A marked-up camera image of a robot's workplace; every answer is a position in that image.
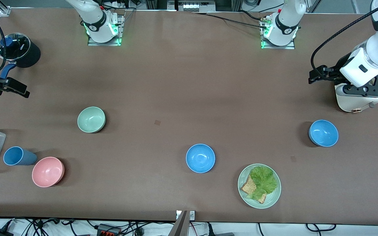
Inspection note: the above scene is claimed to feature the blue bowl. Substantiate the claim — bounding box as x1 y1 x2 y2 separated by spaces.
309 120 339 147
186 144 216 173

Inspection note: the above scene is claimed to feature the light green bowl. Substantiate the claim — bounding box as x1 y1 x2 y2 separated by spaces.
77 107 106 133

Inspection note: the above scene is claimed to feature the pink bowl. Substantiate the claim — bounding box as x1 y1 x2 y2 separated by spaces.
32 157 65 188

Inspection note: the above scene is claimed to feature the white toaster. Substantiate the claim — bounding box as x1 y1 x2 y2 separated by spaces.
335 81 378 113

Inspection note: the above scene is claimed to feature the blue plastic cup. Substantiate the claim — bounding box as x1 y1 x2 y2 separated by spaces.
3 146 38 166

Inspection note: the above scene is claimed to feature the green lettuce leaf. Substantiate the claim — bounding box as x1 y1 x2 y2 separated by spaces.
246 166 278 200

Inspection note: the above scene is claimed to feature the light green plate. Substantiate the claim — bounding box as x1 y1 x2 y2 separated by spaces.
238 163 282 209

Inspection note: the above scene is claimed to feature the brown bread slice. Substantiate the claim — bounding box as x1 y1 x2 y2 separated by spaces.
241 175 267 204

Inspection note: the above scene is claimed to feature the grey control box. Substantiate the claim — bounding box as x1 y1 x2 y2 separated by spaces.
168 0 216 13

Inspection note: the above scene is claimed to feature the black red power strip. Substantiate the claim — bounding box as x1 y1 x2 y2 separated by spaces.
97 224 122 236

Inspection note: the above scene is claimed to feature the black plug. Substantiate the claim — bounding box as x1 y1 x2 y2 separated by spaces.
208 223 235 236

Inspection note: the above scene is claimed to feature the grey metal bar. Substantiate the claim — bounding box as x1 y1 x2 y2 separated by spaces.
168 211 189 236

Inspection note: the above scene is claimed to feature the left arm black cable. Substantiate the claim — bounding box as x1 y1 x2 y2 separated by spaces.
310 7 378 77

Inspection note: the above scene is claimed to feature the black pot blue handle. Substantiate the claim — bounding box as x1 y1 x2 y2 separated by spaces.
0 33 41 81

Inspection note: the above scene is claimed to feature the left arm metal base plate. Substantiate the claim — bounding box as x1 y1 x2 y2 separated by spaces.
261 15 296 50

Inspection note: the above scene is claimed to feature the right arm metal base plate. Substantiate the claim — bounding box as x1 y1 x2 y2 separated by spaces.
87 15 124 47

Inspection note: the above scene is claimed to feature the short black table cable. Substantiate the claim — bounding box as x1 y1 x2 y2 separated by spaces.
238 10 265 21

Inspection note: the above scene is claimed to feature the long black table cable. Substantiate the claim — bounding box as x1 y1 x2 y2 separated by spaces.
192 11 270 30

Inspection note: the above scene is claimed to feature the looped black floor cable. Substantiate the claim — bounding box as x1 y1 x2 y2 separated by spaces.
305 224 337 232

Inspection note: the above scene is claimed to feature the white table edge bracket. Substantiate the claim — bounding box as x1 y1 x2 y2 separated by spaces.
176 210 196 221

